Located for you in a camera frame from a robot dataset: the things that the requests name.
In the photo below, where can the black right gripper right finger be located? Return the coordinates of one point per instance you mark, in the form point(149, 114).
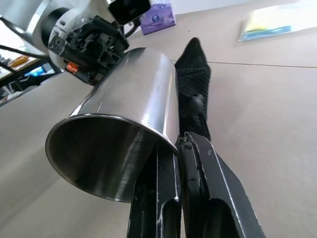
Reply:
point(223, 198)

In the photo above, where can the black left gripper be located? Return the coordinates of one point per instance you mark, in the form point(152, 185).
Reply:
point(94, 47)

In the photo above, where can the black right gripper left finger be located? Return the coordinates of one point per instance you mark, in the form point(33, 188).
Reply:
point(146, 213)

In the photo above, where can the shiny metal cup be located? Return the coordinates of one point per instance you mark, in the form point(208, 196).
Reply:
point(138, 94)

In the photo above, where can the purple tissue box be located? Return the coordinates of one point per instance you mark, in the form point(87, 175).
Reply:
point(158, 18)

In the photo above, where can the black background desk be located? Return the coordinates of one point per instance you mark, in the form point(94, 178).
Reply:
point(24, 77)

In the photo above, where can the blue and yellow plastic packet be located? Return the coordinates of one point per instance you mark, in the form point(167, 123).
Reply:
point(270, 23)

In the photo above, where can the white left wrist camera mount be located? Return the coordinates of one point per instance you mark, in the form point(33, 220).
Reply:
point(55, 44)

